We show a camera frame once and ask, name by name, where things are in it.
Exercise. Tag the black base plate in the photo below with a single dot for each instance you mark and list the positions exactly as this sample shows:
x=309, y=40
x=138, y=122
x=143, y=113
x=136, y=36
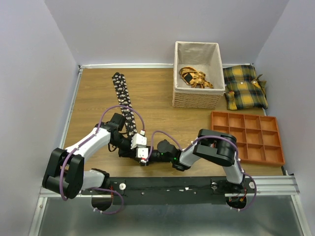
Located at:
x=177, y=190

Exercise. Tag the aluminium frame rail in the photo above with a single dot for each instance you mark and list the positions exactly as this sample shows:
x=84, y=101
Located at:
x=266, y=186

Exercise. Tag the wicker basket with liner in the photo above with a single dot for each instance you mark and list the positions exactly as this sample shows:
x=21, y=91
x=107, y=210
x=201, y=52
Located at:
x=205, y=57

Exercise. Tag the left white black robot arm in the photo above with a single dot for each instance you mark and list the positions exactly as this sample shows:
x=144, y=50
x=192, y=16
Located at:
x=65, y=172

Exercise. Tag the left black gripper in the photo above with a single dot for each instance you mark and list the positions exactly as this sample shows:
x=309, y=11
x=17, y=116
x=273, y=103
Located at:
x=128, y=153

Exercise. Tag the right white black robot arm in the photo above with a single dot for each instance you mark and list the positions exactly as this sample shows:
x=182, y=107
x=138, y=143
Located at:
x=213, y=146

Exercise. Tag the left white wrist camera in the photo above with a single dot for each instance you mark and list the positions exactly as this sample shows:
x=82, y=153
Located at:
x=138, y=141

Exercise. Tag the orange patterned tie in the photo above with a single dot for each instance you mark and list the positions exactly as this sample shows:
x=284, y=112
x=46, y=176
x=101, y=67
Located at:
x=194, y=78

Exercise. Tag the orange compartment tray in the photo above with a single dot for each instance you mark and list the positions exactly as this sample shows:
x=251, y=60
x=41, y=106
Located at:
x=258, y=137

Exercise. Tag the black floral tie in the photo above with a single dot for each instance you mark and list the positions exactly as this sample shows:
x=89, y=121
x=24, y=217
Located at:
x=120, y=86

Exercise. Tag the yellow plaid shirt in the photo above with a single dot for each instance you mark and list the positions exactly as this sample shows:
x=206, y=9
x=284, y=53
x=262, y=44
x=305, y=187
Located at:
x=243, y=88

